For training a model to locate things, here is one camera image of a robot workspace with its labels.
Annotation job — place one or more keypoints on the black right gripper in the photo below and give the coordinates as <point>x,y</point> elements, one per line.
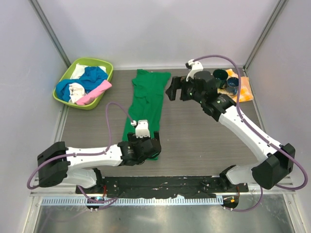
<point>178,83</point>

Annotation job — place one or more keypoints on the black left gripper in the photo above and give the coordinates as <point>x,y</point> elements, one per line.
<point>134,140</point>

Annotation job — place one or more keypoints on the green t shirt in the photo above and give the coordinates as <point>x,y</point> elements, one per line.
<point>146,105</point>

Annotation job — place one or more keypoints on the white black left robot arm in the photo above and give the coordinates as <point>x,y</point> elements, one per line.
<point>60,164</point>

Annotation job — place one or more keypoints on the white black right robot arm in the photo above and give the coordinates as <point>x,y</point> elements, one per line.
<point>271,166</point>

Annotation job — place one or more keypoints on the beige ceramic plate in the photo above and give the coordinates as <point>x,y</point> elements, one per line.
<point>224,91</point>

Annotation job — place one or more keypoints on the dark green mug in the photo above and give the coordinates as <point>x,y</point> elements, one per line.
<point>221,77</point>

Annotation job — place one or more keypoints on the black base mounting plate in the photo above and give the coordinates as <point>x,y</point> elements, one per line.
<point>163,187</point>

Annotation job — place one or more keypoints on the dark blue mug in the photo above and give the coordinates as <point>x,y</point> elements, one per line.
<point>232,85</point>

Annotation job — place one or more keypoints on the pink t shirt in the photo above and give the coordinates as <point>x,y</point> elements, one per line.
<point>92,95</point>

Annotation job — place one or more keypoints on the orange checkered cloth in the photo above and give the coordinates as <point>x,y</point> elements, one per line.
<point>246,93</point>

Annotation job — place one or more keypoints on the blue t shirt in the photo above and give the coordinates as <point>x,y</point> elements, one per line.
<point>88,77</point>

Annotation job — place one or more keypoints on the white t shirt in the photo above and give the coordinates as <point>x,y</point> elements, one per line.
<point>76,92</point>

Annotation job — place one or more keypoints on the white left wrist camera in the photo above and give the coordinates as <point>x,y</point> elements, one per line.
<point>141,128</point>

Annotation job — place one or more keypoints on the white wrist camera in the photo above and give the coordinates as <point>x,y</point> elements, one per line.
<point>193,67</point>
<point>141,128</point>

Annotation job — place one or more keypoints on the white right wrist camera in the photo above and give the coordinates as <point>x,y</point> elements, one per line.
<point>193,67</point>

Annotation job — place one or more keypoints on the white slotted cable duct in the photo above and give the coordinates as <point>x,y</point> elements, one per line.
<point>179,200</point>

